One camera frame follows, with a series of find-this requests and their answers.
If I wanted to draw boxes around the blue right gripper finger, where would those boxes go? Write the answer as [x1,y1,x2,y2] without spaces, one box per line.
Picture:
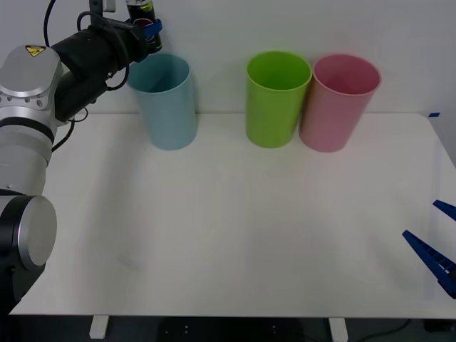
[432,199,456,221]
[402,229,456,299]

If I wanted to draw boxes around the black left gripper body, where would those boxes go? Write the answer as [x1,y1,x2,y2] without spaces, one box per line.
[113,20,151,64]

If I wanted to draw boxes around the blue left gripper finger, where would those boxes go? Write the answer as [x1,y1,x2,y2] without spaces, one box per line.
[143,19,164,37]

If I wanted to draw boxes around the black drink can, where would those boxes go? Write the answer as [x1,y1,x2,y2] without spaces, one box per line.
[126,0,164,54]

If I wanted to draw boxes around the pale blue plastic bin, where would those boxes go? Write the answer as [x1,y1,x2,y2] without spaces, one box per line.
[126,53,199,151]

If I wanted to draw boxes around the white table leg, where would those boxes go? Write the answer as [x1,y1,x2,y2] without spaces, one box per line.
[328,318,349,342]
[88,316,110,340]

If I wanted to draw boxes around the green plastic bin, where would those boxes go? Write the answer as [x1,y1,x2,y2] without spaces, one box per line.
[245,50,314,150]

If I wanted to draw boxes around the pink plastic bin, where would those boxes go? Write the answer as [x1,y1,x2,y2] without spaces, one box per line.
[298,53,383,154]

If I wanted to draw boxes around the black floor cable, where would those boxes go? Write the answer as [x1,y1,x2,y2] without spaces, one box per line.
[356,319,413,342]

